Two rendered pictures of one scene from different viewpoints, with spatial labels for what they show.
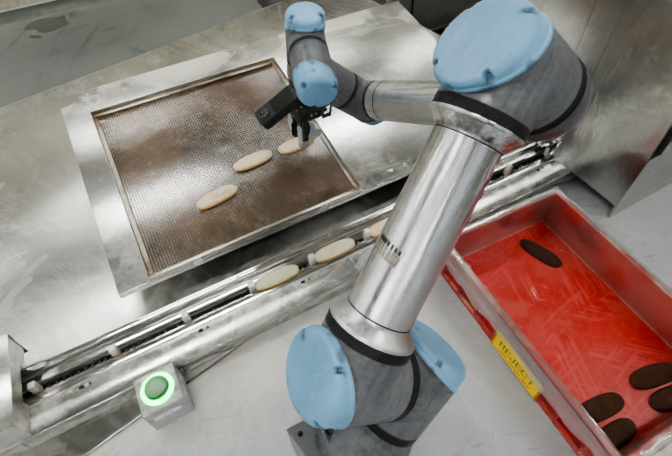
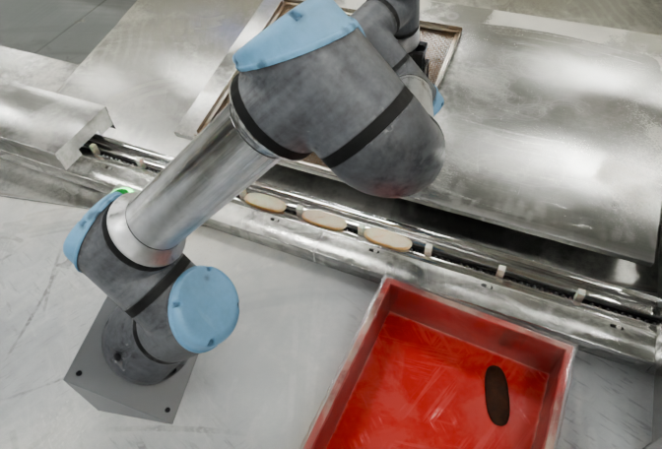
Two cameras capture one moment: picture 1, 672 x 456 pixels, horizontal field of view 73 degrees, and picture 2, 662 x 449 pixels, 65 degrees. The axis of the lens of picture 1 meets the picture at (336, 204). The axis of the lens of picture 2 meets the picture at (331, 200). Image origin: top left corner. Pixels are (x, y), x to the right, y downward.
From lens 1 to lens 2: 0.60 m
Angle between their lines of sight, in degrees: 35
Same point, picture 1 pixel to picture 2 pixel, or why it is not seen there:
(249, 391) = not seen: hidden behind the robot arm
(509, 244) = (478, 357)
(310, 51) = (364, 11)
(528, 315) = (401, 421)
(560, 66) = (314, 93)
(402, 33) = (637, 77)
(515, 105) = (253, 101)
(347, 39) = (561, 50)
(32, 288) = (161, 97)
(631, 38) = not seen: outside the picture
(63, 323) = (149, 129)
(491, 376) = (304, 420)
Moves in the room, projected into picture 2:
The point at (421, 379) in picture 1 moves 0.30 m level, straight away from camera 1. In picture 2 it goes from (156, 301) to (365, 255)
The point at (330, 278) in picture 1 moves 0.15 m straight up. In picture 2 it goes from (291, 233) to (281, 184)
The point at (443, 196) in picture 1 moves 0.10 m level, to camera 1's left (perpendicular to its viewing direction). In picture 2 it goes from (194, 150) to (155, 108)
